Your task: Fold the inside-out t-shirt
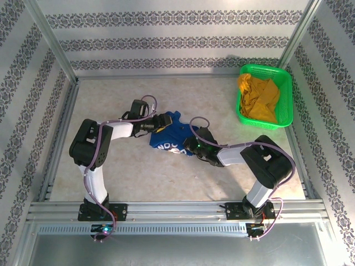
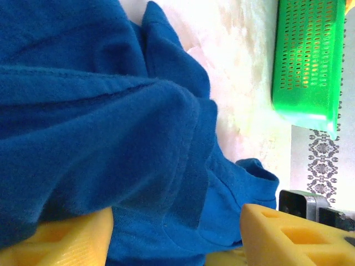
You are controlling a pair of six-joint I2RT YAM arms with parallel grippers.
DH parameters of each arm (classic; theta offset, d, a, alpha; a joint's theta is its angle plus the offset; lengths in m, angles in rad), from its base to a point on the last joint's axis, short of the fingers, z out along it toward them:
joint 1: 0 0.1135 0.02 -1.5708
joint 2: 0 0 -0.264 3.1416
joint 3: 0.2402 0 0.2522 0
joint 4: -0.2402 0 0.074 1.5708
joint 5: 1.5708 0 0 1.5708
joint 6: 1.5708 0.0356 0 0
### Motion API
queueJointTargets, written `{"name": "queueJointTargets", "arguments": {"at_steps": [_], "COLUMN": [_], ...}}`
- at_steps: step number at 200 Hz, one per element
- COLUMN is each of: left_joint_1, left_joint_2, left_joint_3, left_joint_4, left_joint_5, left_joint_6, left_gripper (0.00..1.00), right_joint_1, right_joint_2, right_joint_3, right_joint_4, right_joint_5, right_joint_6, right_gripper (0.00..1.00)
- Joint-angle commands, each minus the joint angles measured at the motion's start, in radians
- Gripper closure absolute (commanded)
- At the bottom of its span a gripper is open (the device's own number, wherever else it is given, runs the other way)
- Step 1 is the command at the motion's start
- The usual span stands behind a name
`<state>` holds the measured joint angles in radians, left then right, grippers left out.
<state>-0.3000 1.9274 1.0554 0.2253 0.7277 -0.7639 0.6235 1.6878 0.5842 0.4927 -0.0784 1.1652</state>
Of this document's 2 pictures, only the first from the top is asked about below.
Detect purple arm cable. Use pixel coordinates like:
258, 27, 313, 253
83, 95, 159, 242
189, 116, 296, 241

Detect slotted grey cable duct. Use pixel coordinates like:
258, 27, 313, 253
37, 223, 249, 236

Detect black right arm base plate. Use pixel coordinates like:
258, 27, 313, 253
220, 202, 277, 221

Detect blue t-shirt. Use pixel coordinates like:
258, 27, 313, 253
149, 110, 200, 157

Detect aluminium back rail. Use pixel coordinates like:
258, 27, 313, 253
74, 72, 242, 81

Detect yellow cloth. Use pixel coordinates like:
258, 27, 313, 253
237, 73, 281, 124

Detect slanted aluminium frame post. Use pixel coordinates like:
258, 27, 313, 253
23, 0, 78, 81
277, 0, 324, 70

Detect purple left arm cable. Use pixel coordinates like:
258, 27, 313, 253
83, 95, 159, 242

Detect grey sheet metal panel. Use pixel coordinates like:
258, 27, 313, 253
16, 221, 333, 266

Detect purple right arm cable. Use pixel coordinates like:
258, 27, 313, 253
189, 116, 296, 241

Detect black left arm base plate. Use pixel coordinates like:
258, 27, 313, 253
77, 203, 129, 222

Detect green plastic basket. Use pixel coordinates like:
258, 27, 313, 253
235, 64, 294, 128

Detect long aluminium mounting rail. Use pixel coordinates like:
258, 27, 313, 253
26, 201, 327, 222

